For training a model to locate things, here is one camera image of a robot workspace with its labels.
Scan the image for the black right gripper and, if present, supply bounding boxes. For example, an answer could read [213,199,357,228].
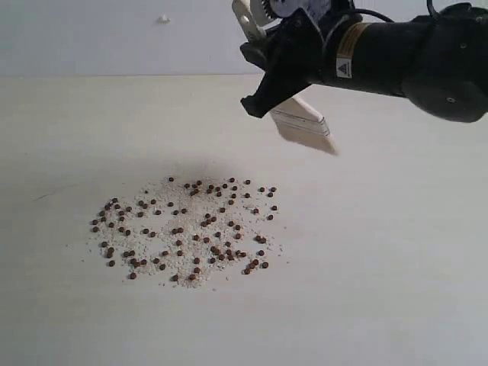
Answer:
[239,1,355,117]

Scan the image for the wooden paint brush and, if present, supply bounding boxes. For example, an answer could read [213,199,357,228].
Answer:
[231,0,339,156]

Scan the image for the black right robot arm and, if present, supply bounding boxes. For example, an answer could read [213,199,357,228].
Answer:
[232,1,487,123]

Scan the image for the pile of crumbs and pellets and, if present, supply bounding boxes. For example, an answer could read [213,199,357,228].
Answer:
[70,170,292,289]

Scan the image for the small white wall fixture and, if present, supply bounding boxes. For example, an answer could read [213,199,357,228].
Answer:
[156,14,171,24]

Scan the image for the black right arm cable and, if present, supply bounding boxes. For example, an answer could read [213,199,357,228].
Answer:
[342,0,439,24]

